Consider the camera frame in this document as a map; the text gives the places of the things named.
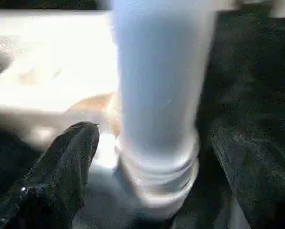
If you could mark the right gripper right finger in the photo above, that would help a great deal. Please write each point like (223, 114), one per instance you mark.
(261, 176)

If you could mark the white plastic table top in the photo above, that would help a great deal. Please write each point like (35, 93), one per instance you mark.
(52, 67)

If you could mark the white plastic table leg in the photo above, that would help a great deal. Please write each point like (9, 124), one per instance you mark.
(161, 86)

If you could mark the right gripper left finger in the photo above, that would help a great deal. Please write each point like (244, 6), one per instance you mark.
(52, 181)

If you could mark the black work mat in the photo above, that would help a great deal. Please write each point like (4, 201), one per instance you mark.
(252, 76)

